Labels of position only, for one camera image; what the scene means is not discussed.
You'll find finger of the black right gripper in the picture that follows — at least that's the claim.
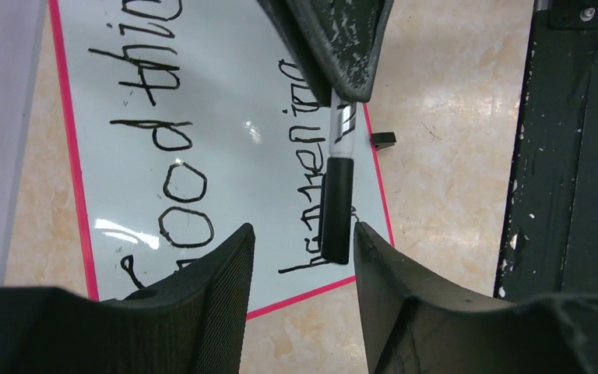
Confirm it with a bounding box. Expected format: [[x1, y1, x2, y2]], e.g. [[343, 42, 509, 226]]
[[257, 0, 332, 108], [287, 0, 393, 103]]

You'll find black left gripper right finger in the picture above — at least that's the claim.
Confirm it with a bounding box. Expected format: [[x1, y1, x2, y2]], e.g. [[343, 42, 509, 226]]
[[354, 222, 598, 373]]

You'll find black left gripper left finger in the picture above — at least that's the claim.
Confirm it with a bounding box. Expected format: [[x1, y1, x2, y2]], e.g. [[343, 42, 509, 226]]
[[0, 224, 255, 373]]

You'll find pink framed whiteboard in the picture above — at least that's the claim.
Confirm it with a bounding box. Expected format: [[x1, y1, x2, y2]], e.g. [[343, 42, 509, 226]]
[[47, 0, 396, 321]]

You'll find black marker cap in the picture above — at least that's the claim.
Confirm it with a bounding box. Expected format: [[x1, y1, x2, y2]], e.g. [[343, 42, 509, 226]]
[[318, 157, 354, 265]]

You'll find white whiteboard marker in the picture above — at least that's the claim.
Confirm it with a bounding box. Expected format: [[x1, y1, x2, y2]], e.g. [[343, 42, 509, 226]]
[[329, 89, 357, 159]]

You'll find black whiteboard clip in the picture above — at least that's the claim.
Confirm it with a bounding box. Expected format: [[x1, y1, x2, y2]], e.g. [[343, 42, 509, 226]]
[[370, 132, 396, 150]]

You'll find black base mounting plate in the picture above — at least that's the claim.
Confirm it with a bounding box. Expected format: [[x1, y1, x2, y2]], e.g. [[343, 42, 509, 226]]
[[494, 1, 598, 302]]

